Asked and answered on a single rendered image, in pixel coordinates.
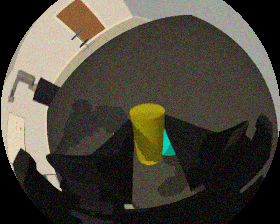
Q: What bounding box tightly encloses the yellow cylinder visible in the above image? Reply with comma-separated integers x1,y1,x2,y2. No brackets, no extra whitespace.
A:
130,103,165,164

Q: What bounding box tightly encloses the cyan circle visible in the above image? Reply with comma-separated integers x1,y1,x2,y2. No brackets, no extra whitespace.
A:
162,132,175,156

